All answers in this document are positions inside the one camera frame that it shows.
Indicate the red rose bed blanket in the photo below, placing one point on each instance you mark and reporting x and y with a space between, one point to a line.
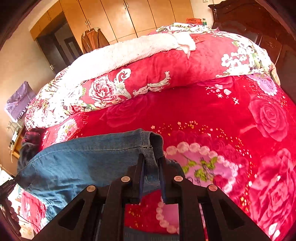
237 133

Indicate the blue denim jeans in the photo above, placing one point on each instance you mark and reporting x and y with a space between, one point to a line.
57 174

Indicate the dark wooden headboard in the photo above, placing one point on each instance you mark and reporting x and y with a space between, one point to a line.
252 20

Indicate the brown hanging jacket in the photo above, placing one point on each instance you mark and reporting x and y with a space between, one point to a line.
93 39

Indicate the purple cloth cover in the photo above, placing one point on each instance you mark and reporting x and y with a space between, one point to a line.
18 103

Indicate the wooden wardrobe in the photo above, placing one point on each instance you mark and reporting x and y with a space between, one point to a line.
117 20

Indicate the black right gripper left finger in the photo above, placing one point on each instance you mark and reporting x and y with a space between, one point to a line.
97 213

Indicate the floral folded quilt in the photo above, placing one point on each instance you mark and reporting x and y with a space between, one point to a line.
175 55

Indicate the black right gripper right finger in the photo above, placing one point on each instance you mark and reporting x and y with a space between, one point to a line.
205 213

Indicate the dark garment on bed edge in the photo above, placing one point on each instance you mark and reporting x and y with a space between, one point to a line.
30 146

